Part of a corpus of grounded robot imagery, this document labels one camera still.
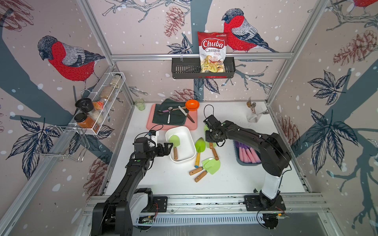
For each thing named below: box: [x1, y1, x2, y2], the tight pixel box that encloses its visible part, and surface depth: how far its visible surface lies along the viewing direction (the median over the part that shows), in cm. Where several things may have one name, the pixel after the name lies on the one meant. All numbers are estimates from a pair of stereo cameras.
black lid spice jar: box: [74, 97, 95, 113], surface depth 64 cm
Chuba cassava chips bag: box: [197, 31, 228, 74], surface depth 85 cm
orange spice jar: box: [74, 112, 96, 129], surface depth 62 cm
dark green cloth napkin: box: [152, 98, 188, 126], surface depth 115 cm
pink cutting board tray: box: [146, 103, 198, 131], surface depth 111 cm
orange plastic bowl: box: [185, 99, 200, 112], surface depth 116 cm
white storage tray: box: [174, 125, 197, 163], surface depth 97 cm
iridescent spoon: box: [157, 108, 180, 115], surface depth 116 cm
